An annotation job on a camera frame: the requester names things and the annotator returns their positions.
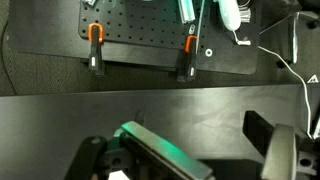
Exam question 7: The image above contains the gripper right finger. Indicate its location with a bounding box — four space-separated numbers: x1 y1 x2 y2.
242 110 298 180

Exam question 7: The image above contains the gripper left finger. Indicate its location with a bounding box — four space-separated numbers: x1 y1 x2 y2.
119 120 215 180

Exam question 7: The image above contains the white triangle sticker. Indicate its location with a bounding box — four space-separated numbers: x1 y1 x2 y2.
306 74 320 85

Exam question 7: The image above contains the orange black bar clamp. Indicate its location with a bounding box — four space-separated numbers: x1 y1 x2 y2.
87 22 106 77
176 34 199 83

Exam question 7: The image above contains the black base board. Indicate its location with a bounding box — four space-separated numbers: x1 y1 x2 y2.
7 0 260 76

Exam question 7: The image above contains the grey metal stand leg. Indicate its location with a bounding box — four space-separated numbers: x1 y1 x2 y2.
259 10 320 70

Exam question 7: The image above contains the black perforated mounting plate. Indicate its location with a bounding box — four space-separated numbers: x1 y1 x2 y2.
77 0 212 51

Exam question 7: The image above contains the thin metal rod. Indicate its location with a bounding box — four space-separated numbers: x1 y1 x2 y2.
195 0 207 55

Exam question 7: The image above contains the thin white cable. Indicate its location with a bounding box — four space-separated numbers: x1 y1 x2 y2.
257 44 315 140

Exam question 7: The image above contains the white handle with cord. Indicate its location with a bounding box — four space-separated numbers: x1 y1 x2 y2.
213 0 253 47

